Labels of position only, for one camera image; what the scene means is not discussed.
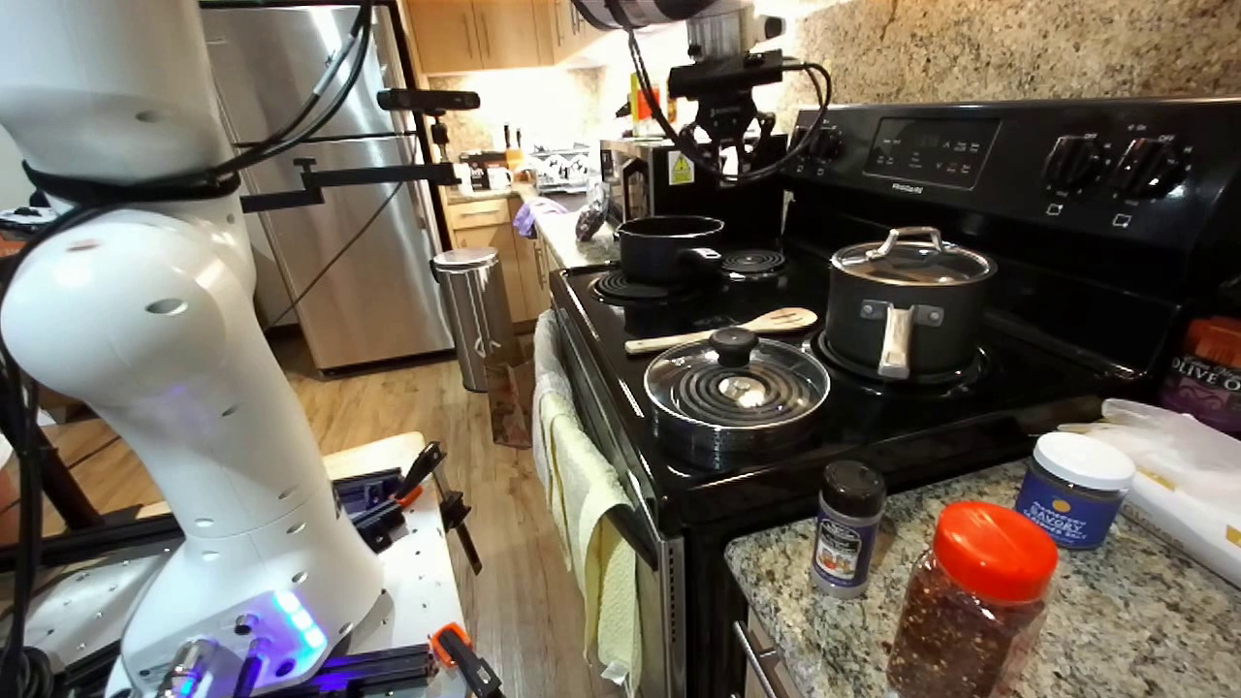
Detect counter drawer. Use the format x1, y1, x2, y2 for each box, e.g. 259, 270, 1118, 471
731, 609, 808, 698

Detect purple cloth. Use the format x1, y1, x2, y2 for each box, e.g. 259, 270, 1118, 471
512, 197, 569, 239

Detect brown paper bag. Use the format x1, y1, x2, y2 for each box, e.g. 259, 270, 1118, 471
483, 333, 538, 451

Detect spice bottle with black cap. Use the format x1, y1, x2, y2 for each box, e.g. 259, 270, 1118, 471
811, 460, 887, 599

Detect wooden wall cabinets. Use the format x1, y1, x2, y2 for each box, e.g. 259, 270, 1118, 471
401, 0, 614, 77

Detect coil burner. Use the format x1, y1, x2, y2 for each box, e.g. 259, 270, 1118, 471
811, 328, 992, 393
589, 268, 684, 303
671, 359, 806, 428
719, 248, 788, 278

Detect blue jar with white lid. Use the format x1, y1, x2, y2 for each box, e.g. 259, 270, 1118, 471
1014, 431, 1137, 552

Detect glass lid with black knob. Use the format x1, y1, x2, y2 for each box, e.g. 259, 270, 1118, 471
644, 327, 833, 459

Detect black electric stove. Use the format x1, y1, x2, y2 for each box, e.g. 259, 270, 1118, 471
548, 97, 1241, 698

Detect yellow dish towel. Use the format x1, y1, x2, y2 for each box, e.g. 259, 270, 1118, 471
549, 393, 643, 695

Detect row of bottles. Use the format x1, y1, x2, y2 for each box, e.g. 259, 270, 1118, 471
626, 72, 682, 139

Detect oven door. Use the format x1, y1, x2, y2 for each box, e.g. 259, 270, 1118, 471
551, 291, 687, 698

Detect glass lid with metal handle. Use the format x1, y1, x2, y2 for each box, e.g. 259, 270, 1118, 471
830, 227, 999, 288

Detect small black saucepan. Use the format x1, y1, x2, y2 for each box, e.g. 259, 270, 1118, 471
615, 214, 727, 286

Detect dish rack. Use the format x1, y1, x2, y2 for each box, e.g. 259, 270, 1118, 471
527, 143, 594, 195

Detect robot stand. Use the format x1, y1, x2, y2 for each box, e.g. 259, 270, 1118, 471
0, 431, 486, 698

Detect oven door handle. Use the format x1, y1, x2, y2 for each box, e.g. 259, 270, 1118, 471
557, 316, 664, 573

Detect steel trash can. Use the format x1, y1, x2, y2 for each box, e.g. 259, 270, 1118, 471
430, 246, 517, 395

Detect dark plastic bag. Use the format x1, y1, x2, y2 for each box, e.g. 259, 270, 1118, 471
574, 182, 614, 243

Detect wooden cooking spoon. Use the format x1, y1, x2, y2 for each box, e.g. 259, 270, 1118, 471
624, 306, 819, 356

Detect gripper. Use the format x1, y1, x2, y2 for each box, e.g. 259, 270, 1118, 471
694, 93, 763, 183

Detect spice jar with red lid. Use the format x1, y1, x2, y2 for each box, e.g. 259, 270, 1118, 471
885, 500, 1060, 698

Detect olive oil bottle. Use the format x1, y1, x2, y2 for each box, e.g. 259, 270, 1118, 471
1158, 314, 1241, 435

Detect camera on mount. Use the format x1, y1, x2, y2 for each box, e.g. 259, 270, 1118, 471
239, 87, 483, 214

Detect black cable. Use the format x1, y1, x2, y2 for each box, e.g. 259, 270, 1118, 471
264, 180, 410, 333

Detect black microwave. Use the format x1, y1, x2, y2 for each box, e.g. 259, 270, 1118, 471
599, 134, 788, 247

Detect large black pot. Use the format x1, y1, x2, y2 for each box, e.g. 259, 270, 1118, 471
824, 227, 999, 381

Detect stove knob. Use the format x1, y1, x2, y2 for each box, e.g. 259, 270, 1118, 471
801, 124, 846, 164
1043, 134, 1108, 199
1111, 138, 1193, 203

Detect stainless steel refrigerator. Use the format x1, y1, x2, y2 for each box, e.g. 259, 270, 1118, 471
199, 0, 457, 375

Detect white dish towel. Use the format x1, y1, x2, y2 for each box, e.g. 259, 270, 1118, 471
530, 310, 583, 573

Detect orange and black clamp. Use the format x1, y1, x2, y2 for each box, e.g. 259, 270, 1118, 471
429, 622, 507, 698
351, 440, 484, 577

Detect wooden base cabinets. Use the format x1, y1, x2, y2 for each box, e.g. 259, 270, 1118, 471
444, 192, 565, 327

